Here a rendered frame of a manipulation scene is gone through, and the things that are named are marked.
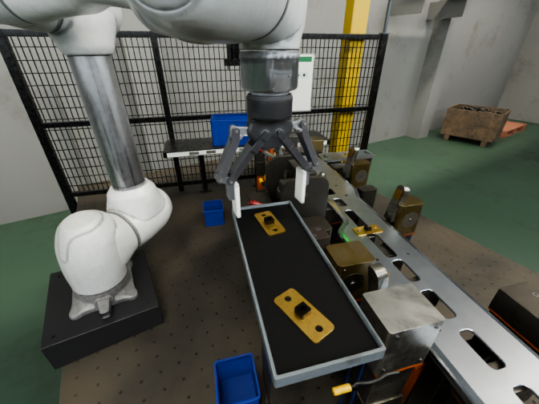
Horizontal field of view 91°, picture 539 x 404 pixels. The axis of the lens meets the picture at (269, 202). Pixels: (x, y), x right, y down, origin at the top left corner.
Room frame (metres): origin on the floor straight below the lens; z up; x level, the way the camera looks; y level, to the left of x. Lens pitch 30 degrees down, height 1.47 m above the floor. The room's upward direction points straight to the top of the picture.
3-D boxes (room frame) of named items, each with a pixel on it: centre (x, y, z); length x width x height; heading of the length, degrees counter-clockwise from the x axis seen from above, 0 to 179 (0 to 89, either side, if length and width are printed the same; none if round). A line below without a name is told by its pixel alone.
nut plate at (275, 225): (0.46, 0.00, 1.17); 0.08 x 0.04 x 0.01; 24
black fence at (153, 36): (1.57, 0.25, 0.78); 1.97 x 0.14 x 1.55; 104
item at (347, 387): (0.23, -0.16, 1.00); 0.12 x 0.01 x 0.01; 104
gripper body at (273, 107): (0.46, 0.00, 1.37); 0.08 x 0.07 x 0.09; 114
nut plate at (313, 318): (0.24, -0.05, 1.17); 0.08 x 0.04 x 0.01; 38
